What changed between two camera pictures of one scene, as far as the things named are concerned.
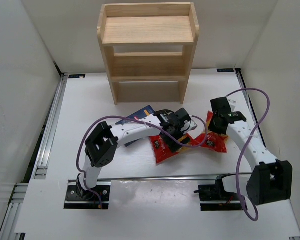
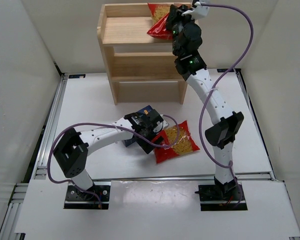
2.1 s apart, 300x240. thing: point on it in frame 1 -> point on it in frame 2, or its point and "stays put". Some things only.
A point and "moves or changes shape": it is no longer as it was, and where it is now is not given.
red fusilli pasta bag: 214,141 moves or changes shape
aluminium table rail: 8,228 stays put
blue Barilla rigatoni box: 146,111 stays put
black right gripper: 213,125 -> 172,16
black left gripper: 175,139 -> 148,143
